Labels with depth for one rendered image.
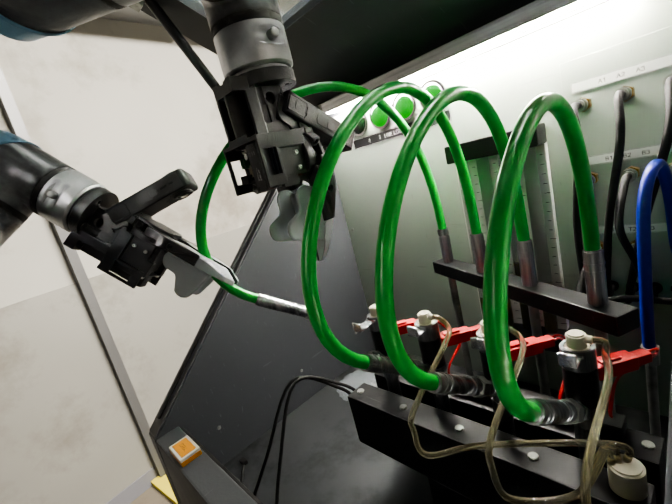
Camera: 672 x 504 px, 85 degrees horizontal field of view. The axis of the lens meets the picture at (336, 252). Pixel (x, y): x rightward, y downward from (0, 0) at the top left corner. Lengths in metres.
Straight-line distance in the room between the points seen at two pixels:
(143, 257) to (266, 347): 0.35
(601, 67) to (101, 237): 0.68
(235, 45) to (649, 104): 0.49
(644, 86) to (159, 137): 2.11
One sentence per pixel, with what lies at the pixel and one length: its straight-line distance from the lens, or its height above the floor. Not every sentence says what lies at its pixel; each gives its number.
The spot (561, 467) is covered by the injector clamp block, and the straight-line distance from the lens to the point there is 0.45.
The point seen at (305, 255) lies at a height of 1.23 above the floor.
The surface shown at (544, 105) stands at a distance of 0.32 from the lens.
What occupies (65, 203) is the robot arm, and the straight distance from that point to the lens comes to 0.56.
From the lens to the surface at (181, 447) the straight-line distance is 0.66.
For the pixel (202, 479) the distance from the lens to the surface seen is 0.60.
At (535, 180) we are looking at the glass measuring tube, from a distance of 0.63.
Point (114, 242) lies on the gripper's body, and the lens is 0.53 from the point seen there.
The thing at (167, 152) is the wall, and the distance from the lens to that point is 2.31.
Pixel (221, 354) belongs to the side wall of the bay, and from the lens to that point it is 0.74.
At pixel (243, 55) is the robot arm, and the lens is 0.41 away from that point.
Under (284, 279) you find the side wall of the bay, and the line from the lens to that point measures 0.79.
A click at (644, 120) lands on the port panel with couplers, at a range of 0.62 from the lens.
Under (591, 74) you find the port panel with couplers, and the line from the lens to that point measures 0.63.
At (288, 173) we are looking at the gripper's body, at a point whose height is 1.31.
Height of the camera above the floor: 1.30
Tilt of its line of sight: 12 degrees down
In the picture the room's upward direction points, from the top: 14 degrees counter-clockwise
